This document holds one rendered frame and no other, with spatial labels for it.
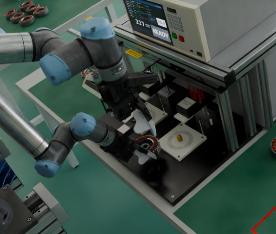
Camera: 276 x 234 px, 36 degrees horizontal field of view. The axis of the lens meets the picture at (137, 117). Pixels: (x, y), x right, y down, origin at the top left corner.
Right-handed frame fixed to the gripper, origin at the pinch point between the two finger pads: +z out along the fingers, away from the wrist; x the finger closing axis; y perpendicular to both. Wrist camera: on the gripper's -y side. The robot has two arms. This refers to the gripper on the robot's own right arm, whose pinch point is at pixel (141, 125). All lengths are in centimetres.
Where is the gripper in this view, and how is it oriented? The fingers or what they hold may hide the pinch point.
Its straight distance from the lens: 121.7
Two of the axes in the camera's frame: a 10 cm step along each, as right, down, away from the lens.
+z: 2.9, 7.3, 6.2
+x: 6.0, 3.7, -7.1
